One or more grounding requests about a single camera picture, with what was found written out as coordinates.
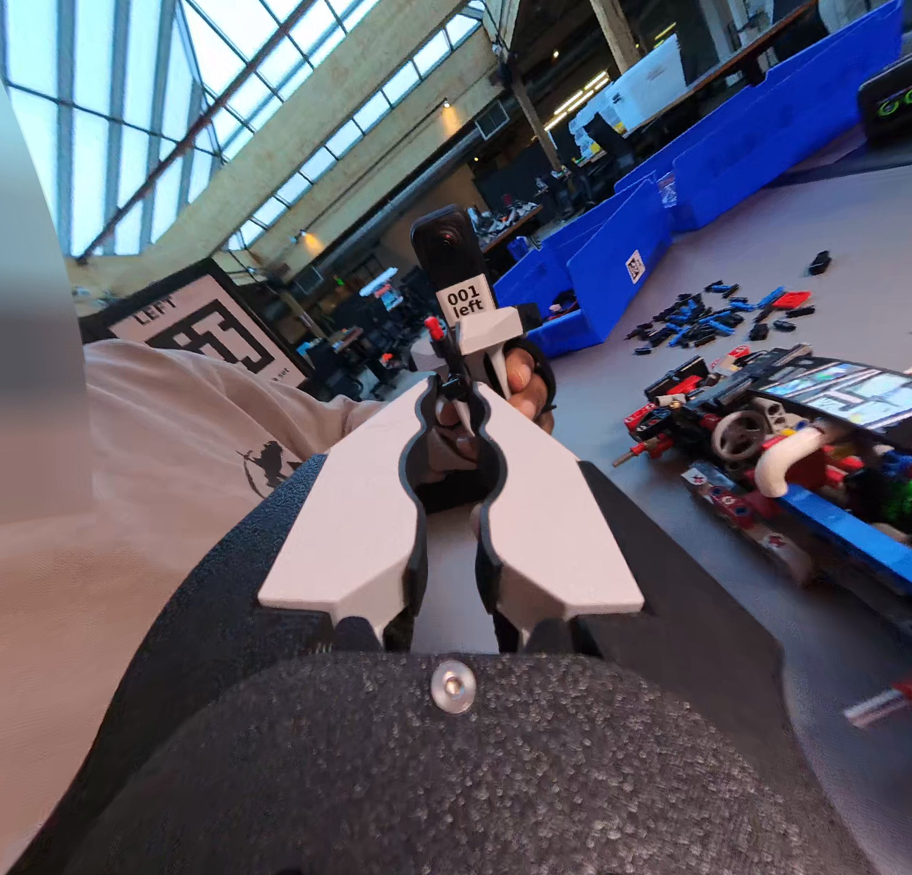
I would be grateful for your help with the pile of black blue pins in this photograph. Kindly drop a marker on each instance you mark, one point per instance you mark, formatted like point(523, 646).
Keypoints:
point(698, 316)

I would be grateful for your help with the red flat lego piece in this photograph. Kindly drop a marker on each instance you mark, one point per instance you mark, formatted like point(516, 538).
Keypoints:
point(792, 299)

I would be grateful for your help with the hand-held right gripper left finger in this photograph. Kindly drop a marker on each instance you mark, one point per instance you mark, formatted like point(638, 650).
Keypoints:
point(349, 533)

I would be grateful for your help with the framed black white marker sign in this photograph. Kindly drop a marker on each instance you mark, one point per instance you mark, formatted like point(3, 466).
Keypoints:
point(214, 333)

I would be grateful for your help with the lego car chassis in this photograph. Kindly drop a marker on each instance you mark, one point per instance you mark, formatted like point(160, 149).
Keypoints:
point(769, 426)

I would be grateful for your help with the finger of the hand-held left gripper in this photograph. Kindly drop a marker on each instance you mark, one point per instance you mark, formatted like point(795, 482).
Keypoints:
point(431, 355)
point(491, 330)

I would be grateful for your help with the blue bin with white label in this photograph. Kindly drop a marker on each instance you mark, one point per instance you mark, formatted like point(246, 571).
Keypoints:
point(613, 283)

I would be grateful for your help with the black lego connector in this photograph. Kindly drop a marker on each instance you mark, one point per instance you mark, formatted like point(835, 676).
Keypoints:
point(452, 376)

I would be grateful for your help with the person's left forearm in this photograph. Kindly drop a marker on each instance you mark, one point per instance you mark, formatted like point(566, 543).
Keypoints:
point(335, 419)

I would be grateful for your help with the small clear plastic bag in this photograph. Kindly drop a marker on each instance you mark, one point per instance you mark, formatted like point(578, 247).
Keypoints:
point(666, 189)

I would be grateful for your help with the black device with green display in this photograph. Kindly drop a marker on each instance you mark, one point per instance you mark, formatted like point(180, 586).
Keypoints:
point(887, 102)

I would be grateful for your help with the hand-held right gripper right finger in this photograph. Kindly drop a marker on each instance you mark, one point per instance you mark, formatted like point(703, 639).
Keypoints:
point(563, 540)

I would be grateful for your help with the black short lego beam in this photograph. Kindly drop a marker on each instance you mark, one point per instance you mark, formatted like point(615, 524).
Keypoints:
point(819, 262)

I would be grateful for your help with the red lego axle pin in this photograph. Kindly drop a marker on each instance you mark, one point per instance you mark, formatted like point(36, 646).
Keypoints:
point(433, 328)

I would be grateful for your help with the person's beige sweatshirt torso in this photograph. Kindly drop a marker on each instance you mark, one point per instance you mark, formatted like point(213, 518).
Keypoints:
point(142, 533)

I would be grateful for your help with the white storage crate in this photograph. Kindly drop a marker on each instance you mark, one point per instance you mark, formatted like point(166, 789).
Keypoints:
point(634, 84)

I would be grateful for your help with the person's left hand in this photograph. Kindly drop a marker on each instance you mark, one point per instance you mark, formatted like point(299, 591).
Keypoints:
point(531, 383)

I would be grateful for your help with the blue storage bin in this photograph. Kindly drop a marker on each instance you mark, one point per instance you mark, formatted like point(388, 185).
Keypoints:
point(784, 127)

